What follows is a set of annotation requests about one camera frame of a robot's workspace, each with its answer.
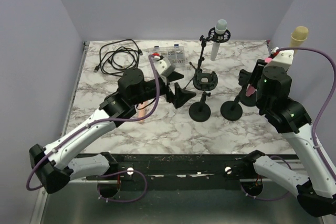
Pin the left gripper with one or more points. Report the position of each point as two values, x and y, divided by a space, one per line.
181 96

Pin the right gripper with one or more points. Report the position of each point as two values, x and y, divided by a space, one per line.
257 72

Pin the pink microphone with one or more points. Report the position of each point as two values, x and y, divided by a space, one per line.
255 76

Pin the shock mount desk stand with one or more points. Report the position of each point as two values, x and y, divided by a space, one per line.
205 82

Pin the clip desk stand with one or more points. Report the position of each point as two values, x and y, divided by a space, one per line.
232 110

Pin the white microphone grey head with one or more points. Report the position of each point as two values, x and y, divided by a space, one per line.
220 30

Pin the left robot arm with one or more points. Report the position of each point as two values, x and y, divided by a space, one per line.
57 163

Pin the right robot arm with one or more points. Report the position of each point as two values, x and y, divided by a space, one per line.
315 191

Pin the peach microphone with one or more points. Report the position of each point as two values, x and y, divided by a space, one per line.
142 110

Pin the yellow microphone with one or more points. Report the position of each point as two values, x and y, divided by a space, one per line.
298 36

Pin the clear screw organiser box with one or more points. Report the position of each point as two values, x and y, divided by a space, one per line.
175 54

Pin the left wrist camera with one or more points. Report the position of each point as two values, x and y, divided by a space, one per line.
163 66

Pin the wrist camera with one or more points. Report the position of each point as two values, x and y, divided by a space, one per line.
163 66
282 59

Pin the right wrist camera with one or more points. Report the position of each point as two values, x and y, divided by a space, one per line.
282 59

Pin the aluminium frame rail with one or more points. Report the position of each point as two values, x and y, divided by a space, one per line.
294 164

